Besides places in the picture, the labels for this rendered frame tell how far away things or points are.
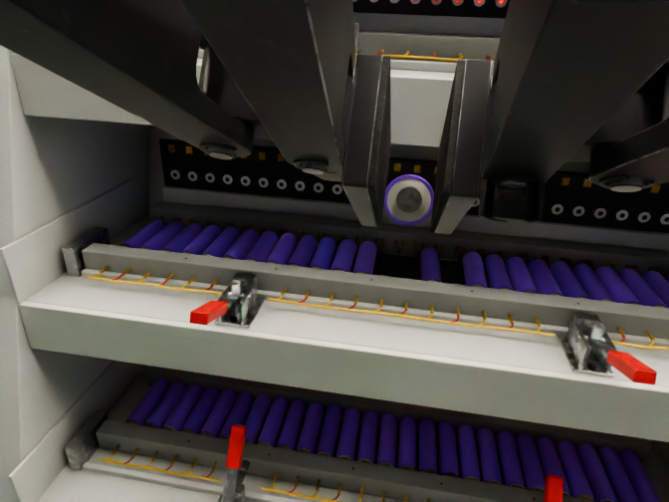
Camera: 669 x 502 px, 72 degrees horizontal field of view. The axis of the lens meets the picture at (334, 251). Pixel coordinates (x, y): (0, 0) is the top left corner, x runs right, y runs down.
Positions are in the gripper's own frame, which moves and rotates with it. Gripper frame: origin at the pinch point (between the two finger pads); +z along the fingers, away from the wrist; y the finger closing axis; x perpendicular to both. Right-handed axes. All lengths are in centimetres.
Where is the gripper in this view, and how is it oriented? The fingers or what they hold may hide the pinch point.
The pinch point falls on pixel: (411, 164)
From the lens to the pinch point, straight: 13.8
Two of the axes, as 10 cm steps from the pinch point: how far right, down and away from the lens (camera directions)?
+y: 9.8, 1.1, -1.5
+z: 1.4, 0.8, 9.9
